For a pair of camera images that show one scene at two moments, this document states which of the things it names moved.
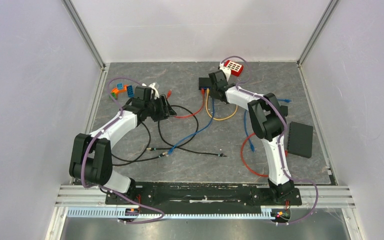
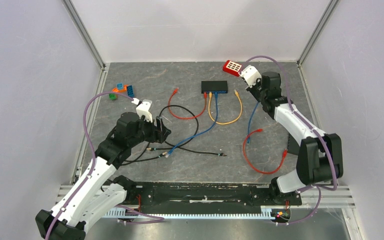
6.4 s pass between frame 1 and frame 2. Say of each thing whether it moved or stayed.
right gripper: moved
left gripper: moved
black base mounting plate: stayed
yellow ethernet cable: moved
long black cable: stayed
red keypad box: stayed
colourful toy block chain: stayed
